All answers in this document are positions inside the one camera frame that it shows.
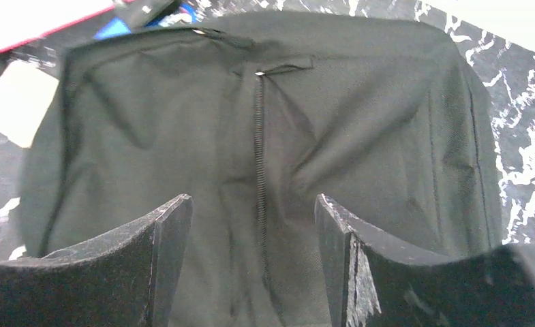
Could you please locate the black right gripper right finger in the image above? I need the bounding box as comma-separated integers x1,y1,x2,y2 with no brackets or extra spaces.
315,194,535,326

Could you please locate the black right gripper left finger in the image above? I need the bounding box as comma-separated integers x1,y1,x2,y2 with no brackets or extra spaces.
0,194,193,326

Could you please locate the black student backpack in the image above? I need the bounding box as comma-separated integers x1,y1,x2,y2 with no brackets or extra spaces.
17,11,502,326

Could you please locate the small wooden block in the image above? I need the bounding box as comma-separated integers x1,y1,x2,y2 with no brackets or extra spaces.
0,61,58,148

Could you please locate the blue stapler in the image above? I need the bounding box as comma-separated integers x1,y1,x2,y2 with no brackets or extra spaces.
93,0,198,40

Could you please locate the pink framed whiteboard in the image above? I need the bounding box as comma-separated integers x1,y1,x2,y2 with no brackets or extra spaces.
0,0,120,52

